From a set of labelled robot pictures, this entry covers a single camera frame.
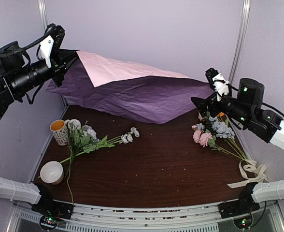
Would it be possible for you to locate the round circuit board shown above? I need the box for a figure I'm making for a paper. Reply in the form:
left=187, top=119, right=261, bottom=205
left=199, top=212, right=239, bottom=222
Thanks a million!
left=233, top=216, right=253, bottom=230
left=39, top=216, right=58, bottom=231

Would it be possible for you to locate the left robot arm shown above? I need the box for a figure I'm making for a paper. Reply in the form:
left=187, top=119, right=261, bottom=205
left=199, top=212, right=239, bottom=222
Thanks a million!
left=0, top=24, right=77, bottom=215

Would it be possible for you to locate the aluminium corner post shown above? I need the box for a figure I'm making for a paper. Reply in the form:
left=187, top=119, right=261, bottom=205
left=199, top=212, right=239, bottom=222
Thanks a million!
left=38, top=0, right=48, bottom=30
left=229, top=0, right=251, bottom=84

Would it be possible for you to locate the aluminium front rail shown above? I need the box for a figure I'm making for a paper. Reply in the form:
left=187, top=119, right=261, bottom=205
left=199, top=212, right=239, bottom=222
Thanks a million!
left=11, top=202, right=283, bottom=232

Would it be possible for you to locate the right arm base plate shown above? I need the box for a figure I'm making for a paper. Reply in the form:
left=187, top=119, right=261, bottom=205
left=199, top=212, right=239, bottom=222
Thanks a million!
left=218, top=197, right=260, bottom=219

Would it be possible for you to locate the blue flower bunch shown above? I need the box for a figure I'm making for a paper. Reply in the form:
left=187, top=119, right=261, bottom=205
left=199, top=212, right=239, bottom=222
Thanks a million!
left=205, top=116, right=247, bottom=160

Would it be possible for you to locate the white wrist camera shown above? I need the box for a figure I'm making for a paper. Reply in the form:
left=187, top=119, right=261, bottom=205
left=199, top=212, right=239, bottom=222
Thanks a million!
left=40, top=35, right=54, bottom=68
left=205, top=68, right=230, bottom=102

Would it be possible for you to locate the aluminium left corner post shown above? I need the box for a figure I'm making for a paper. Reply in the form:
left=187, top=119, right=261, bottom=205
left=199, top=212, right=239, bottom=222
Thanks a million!
left=38, top=0, right=48, bottom=30

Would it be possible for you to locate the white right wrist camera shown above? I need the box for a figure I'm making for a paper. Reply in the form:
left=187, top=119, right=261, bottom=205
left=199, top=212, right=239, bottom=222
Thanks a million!
left=205, top=68, right=230, bottom=102

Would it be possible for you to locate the plain white round bowl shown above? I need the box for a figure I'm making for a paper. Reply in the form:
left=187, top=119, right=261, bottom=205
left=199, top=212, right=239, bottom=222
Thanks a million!
left=40, top=161, right=64, bottom=185

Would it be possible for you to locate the purple tissue paper sheet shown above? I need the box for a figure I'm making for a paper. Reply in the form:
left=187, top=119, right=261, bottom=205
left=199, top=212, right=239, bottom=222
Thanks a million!
left=46, top=60, right=213, bottom=124

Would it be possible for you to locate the left round circuit board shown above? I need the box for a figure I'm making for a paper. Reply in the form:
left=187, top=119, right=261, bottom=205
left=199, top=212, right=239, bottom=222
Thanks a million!
left=39, top=216, right=58, bottom=231

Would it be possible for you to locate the cream ribbon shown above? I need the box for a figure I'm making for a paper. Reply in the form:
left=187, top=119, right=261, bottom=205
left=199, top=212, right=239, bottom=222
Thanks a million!
left=227, top=159, right=270, bottom=189

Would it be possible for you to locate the orange flower stem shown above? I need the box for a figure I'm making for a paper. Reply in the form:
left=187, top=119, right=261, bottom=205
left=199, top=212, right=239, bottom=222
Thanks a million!
left=217, top=112, right=229, bottom=126

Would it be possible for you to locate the pink flower bunch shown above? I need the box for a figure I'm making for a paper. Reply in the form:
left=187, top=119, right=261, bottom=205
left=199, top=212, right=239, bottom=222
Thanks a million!
left=191, top=114, right=215, bottom=148

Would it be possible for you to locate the pink tissue paper sheet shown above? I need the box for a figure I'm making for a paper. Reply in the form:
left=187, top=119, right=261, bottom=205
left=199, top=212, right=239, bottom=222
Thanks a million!
left=77, top=51, right=189, bottom=87

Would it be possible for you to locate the right round circuit board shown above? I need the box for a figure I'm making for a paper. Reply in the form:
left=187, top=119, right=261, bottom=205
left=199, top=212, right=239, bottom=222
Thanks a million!
left=233, top=216, right=253, bottom=230

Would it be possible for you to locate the aluminium right corner post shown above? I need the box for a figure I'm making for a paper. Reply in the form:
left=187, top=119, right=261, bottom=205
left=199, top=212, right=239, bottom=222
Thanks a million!
left=229, top=0, right=251, bottom=84

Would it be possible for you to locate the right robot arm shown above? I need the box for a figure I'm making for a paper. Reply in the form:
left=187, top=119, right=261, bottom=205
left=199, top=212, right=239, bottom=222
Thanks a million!
left=191, top=74, right=284, bottom=214

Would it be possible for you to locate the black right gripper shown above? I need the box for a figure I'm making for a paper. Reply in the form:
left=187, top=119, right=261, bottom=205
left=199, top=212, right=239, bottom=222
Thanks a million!
left=192, top=87, right=252, bottom=126

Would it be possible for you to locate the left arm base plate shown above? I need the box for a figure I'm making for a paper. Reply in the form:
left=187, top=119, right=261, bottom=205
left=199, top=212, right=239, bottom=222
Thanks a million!
left=31, top=198, right=73, bottom=219

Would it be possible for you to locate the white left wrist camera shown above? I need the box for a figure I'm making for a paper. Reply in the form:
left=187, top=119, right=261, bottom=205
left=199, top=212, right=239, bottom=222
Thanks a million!
left=40, top=35, right=54, bottom=68

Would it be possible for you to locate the patterned mug yellow inside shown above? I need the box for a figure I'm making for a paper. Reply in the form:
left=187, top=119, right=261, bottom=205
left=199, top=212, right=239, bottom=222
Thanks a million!
left=50, top=119, right=69, bottom=146

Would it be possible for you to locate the white small blossom stem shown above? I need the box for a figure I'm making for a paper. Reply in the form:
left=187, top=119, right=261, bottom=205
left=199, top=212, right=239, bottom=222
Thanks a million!
left=107, top=127, right=140, bottom=145

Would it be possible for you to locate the white purple flower bunch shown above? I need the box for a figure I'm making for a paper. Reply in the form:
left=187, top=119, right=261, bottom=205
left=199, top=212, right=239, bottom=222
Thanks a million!
left=59, top=118, right=115, bottom=206

